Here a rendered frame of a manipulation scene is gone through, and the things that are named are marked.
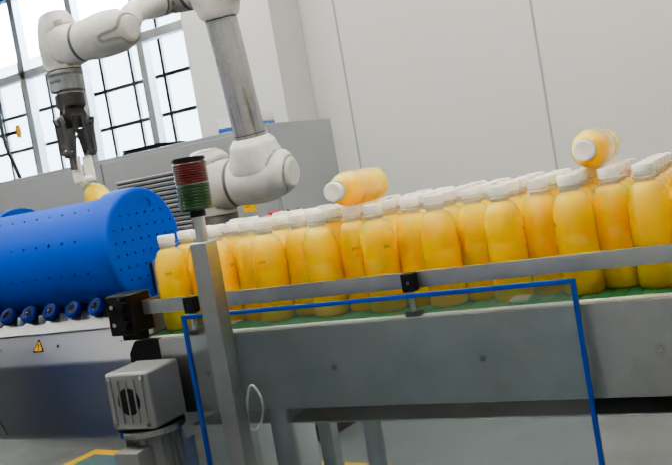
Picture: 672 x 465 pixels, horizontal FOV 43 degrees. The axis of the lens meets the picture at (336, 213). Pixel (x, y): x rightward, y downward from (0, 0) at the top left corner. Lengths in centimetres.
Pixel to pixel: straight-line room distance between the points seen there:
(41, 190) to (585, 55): 291
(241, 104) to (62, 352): 94
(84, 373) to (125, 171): 230
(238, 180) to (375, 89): 235
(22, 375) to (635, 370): 150
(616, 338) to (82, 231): 124
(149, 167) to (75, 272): 217
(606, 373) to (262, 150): 146
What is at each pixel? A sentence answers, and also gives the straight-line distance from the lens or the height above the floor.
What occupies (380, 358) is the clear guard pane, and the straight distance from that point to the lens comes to 160.
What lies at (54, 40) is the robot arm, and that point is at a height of 163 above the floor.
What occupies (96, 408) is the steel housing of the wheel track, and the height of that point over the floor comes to 71.
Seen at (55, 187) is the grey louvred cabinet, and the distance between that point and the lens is 481.
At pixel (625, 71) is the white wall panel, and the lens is 443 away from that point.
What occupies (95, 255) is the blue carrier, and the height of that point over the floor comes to 109.
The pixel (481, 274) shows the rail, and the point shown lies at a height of 96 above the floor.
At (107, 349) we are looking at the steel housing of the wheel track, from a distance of 214.
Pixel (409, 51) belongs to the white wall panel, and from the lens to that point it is 485.
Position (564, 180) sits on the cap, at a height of 110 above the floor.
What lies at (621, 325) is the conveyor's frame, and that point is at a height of 86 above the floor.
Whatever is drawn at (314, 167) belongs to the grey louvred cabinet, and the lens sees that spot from 405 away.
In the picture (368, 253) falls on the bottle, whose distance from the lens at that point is 168.
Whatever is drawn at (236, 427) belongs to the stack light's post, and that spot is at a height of 75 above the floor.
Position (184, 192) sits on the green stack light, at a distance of 161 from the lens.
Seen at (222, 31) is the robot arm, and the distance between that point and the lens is 269.
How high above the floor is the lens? 119
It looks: 3 degrees down
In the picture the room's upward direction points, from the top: 10 degrees counter-clockwise
